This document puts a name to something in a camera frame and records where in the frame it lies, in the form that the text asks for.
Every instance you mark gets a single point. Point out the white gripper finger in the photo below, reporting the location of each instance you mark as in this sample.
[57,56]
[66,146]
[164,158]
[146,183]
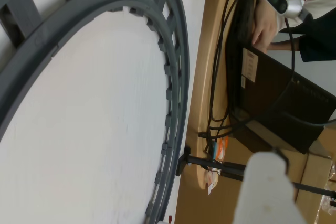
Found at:
[265,195]

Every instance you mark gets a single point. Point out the person's bare hand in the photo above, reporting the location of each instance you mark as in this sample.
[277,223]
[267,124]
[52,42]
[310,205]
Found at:
[265,27]

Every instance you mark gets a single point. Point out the brown cardboard box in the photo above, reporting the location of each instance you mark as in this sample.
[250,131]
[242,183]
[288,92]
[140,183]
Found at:
[315,174]

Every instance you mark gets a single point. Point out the white paper tag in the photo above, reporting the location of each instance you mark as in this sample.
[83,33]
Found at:
[211,182]

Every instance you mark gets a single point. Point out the crinkled clear plastic bag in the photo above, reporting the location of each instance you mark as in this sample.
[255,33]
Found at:
[330,190]

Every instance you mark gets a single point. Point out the black metal clamp bar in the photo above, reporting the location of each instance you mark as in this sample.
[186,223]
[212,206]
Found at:
[199,159]

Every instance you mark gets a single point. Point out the black rectangular box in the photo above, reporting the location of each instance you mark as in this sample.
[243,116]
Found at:
[275,98]

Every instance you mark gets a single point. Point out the small red peg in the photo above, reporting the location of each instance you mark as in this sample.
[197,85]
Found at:
[170,219]

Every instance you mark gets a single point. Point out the dark garment sleeve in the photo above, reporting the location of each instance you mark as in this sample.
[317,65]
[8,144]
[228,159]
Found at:
[320,40]

